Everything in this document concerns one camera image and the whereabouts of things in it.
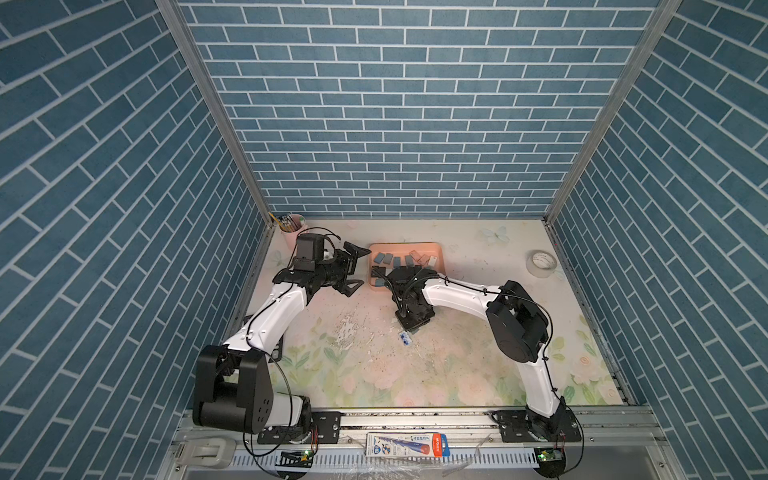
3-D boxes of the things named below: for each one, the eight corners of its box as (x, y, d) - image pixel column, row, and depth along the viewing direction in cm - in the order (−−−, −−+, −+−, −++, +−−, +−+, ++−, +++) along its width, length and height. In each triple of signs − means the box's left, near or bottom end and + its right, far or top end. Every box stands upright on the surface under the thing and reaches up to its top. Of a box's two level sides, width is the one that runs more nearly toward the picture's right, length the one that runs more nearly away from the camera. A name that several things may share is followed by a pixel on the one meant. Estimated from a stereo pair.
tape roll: (530, 278, 106) (533, 272, 104) (522, 256, 113) (525, 250, 110) (558, 278, 106) (563, 272, 104) (549, 256, 113) (553, 250, 110)
